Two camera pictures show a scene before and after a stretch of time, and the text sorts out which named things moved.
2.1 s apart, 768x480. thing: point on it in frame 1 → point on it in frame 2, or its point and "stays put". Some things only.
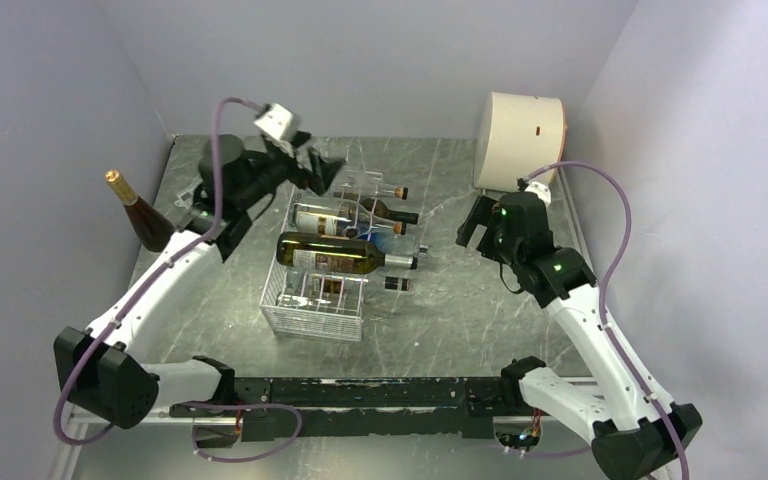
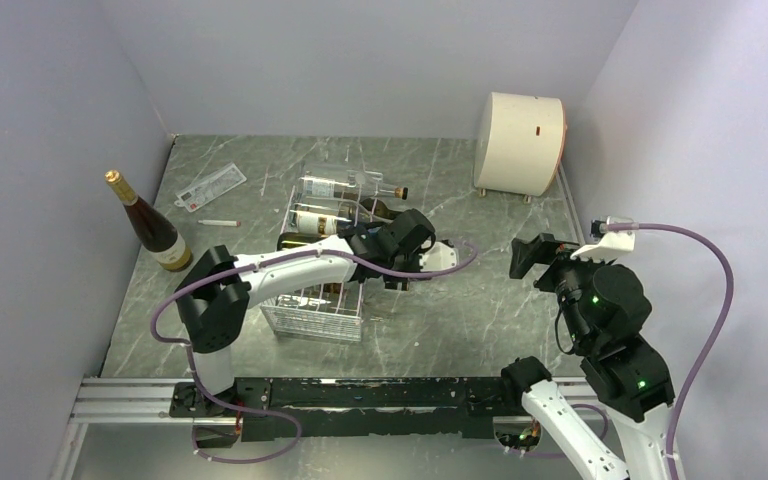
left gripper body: (284, 162) → (406, 262)
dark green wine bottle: (378, 208) stays put
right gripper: (479, 214) → (544, 248)
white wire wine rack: (325, 305) stays put
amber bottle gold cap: (151, 226) stays put
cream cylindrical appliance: (517, 136) stays put
